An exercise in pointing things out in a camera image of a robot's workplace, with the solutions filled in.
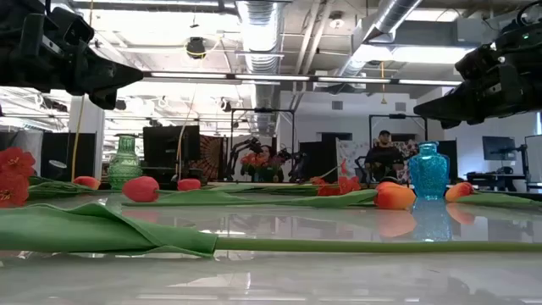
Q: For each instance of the long ceiling light strip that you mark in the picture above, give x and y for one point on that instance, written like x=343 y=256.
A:
x=271 y=77

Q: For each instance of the black overhead camera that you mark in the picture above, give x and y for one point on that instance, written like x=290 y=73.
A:
x=195 y=47

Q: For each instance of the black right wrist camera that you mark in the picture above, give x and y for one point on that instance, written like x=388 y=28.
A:
x=472 y=65

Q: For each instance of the black round lamp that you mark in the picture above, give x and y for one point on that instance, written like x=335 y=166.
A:
x=57 y=164

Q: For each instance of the red artificial tulip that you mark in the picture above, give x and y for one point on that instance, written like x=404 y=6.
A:
x=106 y=231
x=141 y=189
x=189 y=184

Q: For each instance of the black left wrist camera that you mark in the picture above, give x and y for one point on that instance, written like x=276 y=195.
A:
x=76 y=25

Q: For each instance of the dark monitor on stand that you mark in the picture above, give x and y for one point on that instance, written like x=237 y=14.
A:
x=499 y=148

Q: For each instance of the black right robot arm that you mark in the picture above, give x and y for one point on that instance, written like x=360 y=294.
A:
x=523 y=21

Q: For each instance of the orange artificial tulip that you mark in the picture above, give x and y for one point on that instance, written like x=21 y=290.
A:
x=394 y=197
x=86 y=182
x=459 y=191

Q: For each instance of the silver ribbed air duct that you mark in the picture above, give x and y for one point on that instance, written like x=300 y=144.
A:
x=262 y=38

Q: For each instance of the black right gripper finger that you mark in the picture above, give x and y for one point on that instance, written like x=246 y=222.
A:
x=466 y=103
x=459 y=124

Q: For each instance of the red small-blossom flower bunch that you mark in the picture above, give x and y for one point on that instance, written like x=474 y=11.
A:
x=14 y=163
x=347 y=186

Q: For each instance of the black background rig frame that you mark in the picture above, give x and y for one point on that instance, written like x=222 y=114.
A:
x=262 y=110
x=398 y=116

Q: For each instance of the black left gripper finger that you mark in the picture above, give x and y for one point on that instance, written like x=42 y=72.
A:
x=110 y=76
x=105 y=99

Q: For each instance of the patterned wall tapestry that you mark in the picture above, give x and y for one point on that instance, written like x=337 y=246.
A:
x=210 y=156

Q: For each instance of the person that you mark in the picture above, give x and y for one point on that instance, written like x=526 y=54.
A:
x=267 y=151
x=383 y=159

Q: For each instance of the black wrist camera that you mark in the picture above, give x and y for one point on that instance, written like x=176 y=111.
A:
x=472 y=65
x=76 y=25

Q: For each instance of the floral patterned panel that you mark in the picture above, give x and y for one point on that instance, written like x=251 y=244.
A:
x=349 y=154

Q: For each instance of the dark background desk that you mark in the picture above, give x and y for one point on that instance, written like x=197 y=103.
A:
x=493 y=177

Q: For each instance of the background flower bouquet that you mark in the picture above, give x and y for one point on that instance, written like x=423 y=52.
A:
x=253 y=161

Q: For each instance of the green glass vase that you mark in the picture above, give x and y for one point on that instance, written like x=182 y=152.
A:
x=125 y=169

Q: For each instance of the black partition panel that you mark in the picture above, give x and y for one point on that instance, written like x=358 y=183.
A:
x=86 y=152
x=317 y=161

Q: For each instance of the black computer monitor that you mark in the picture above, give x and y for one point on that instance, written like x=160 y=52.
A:
x=169 y=146

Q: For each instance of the blue textured glass vase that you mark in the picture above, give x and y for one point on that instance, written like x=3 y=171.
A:
x=428 y=173

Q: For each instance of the black background robot arm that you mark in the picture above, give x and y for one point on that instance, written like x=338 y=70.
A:
x=297 y=165
x=243 y=148

